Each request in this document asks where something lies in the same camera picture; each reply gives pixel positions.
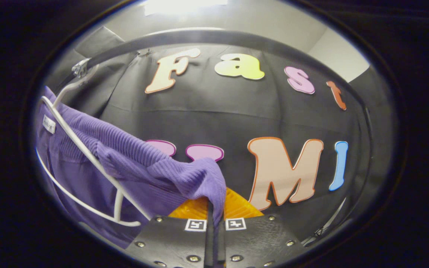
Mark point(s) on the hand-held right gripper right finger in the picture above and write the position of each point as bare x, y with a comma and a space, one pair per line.
259, 238

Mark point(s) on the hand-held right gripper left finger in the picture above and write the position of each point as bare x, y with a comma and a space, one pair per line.
173, 242

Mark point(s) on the purple ribbed jacket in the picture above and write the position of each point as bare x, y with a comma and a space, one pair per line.
143, 163

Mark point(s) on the white hanger with taped hook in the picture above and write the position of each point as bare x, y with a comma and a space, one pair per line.
118, 206

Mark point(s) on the black clothes rack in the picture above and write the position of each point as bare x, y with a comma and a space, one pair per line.
207, 37

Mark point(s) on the black backdrop cloth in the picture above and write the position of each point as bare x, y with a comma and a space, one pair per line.
218, 108

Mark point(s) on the ceiling light panel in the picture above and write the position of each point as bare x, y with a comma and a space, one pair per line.
184, 5

